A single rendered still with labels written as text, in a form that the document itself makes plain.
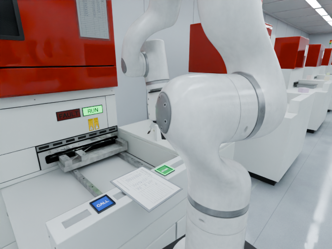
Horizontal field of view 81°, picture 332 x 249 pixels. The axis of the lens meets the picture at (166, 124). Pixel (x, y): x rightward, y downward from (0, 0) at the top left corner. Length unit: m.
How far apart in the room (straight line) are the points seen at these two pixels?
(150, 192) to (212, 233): 0.31
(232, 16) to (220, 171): 0.23
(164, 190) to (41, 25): 0.82
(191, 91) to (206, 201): 0.19
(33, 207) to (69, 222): 0.36
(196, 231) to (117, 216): 0.29
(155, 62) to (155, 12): 0.14
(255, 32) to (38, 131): 0.99
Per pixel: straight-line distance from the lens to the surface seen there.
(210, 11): 0.35
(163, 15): 0.60
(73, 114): 1.13
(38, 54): 1.02
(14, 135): 1.09
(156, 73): 0.65
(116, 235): 0.68
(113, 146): 1.20
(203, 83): 0.29
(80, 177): 1.02
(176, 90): 0.28
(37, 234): 0.85
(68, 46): 1.06
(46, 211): 0.93
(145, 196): 0.65
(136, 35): 0.59
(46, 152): 1.14
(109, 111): 1.23
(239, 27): 0.34
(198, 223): 0.40
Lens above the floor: 1.36
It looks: 18 degrees down
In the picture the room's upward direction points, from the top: straight up
